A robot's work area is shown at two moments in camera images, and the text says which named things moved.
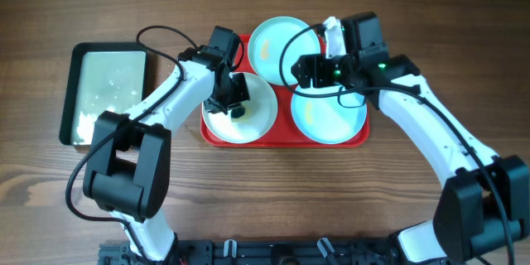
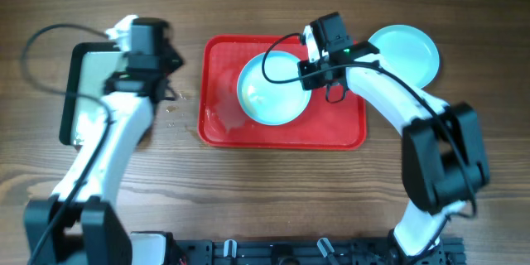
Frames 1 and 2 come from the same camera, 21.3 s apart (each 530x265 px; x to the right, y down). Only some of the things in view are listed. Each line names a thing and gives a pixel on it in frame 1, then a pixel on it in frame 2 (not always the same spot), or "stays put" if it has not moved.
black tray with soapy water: (98, 77) stays put
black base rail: (258, 252) stays put
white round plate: (260, 114) to (408, 51)
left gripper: (239, 96) to (175, 60)
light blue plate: (276, 44) to (270, 89)
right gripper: (307, 61) stays put
